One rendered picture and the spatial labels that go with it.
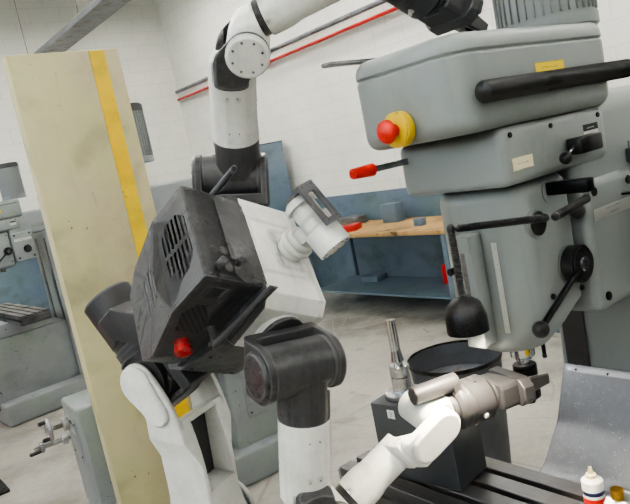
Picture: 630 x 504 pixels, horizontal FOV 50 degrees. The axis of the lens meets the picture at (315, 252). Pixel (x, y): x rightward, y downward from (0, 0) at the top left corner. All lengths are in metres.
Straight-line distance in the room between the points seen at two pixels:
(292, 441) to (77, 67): 1.93
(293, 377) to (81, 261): 1.69
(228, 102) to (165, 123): 9.77
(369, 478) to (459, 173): 0.56
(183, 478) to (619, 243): 1.01
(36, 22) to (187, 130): 2.62
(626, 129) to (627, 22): 4.37
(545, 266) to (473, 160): 0.24
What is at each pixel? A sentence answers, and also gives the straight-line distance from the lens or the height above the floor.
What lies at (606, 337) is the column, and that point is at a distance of 1.75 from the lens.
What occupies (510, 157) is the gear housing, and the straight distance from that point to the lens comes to 1.17.
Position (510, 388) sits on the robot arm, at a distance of 1.35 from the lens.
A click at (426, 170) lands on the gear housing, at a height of 1.68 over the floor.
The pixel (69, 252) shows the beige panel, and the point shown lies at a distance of 2.65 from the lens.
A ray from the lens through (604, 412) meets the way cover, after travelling 1.77.
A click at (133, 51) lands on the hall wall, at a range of 11.06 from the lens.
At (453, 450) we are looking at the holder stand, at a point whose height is 1.05.
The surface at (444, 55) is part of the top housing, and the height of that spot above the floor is 1.86.
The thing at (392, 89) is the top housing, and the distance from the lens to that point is 1.17.
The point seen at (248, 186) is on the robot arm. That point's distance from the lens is 1.34.
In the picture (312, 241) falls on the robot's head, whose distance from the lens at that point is 1.17.
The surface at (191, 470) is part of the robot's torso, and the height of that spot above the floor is 1.16.
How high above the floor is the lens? 1.75
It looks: 8 degrees down
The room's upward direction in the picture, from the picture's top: 11 degrees counter-clockwise
